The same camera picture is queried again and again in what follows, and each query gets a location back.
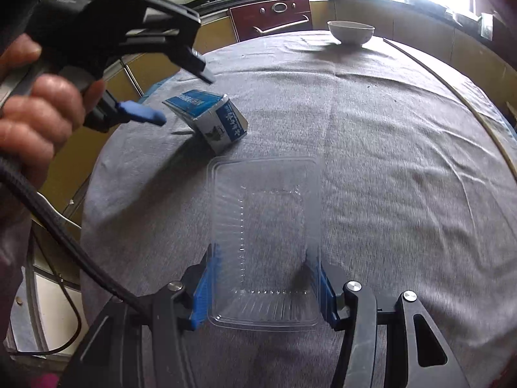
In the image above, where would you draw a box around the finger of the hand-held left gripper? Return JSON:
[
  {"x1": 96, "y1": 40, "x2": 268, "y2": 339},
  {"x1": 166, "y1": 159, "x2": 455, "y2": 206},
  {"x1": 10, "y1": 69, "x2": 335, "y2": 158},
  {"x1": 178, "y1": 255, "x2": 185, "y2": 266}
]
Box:
[
  {"x1": 91, "y1": 0, "x2": 216, "y2": 85},
  {"x1": 84, "y1": 97, "x2": 167, "y2": 133}
]

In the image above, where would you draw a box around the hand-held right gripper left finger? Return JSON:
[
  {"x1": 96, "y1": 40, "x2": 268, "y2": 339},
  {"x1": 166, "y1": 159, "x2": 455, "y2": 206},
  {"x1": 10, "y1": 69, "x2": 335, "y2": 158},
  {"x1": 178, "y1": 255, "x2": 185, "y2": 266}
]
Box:
[{"x1": 60, "y1": 243, "x2": 223, "y2": 388}]

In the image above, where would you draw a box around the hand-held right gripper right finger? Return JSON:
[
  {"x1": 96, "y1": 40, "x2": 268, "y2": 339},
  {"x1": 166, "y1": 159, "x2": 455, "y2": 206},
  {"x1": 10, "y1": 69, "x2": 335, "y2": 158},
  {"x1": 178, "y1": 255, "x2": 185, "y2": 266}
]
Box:
[{"x1": 305, "y1": 249, "x2": 471, "y2": 388}]

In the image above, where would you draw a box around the blue and white milk carton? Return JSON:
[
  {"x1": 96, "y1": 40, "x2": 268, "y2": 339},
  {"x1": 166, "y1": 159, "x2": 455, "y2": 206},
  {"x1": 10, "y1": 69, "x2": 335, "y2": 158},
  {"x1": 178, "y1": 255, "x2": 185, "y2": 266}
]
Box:
[{"x1": 162, "y1": 90, "x2": 248, "y2": 154}]

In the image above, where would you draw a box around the clear plastic tray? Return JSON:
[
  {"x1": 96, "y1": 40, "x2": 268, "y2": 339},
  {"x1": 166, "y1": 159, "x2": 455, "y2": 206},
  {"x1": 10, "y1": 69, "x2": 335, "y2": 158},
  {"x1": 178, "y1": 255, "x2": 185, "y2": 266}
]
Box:
[{"x1": 207, "y1": 156, "x2": 324, "y2": 332}]

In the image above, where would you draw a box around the person's left hand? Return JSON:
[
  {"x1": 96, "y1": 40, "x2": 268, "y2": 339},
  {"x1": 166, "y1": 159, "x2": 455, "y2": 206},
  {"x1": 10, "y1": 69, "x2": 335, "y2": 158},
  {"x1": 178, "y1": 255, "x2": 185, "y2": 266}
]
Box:
[{"x1": 0, "y1": 34, "x2": 106, "y2": 190}]

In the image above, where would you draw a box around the blue cloth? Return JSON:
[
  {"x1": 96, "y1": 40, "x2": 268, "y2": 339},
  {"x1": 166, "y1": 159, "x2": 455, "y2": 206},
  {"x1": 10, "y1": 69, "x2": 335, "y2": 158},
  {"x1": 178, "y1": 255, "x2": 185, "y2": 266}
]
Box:
[{"x1": 142, "y1": 81, "x2": 175, "y2": 103}]

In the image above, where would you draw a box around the maroon built-in oven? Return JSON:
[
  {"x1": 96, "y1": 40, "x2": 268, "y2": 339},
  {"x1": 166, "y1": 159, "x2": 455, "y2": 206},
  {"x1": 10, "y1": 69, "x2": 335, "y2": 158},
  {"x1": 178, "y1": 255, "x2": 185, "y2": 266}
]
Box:
[{"x1": 229, "y1": 0, "x2": 314, "y2": 43}]

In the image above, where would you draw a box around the grey tablecloth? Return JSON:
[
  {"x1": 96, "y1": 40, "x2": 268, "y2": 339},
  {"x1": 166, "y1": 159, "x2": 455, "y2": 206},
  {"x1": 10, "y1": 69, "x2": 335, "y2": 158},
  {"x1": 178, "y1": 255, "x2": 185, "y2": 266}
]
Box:
[{"x1": 79, "y1": 30, "x2": 517, "y2": 388}]

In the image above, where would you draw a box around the white bowl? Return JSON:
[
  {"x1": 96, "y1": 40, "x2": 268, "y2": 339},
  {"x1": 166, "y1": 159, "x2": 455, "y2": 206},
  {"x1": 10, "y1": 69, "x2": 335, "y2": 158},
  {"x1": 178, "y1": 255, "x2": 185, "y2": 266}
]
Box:
[{"x1": 327, "y1": 20, "x2": 375, "y2": 46}]

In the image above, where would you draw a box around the thin wooden stick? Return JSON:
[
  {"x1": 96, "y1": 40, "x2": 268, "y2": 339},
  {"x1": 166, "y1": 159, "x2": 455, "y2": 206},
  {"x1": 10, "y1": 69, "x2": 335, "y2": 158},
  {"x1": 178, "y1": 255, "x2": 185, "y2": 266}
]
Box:
[{"x1": 382, "y1": 38, "x2": 517, "y2": 166}]

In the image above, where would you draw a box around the thin black cable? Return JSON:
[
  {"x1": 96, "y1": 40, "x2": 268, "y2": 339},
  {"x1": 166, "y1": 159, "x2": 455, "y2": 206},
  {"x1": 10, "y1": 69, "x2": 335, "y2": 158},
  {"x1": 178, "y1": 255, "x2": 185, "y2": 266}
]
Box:
[{"x1": 8, "y1": 226, "x2": 84, "y2": 357}]

